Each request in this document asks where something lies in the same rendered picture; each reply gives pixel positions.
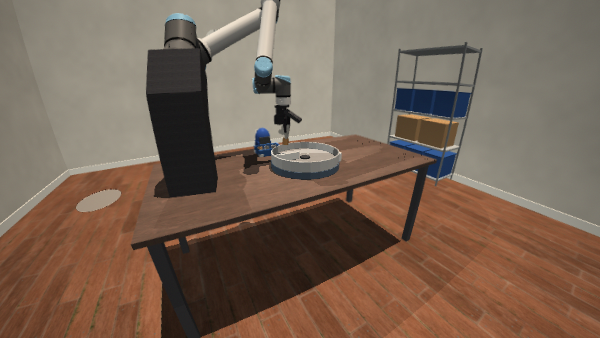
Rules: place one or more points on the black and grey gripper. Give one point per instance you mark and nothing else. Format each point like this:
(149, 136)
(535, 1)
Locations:
(281, 119)

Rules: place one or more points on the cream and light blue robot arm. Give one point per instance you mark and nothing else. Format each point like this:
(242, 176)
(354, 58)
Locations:
(180, 32)

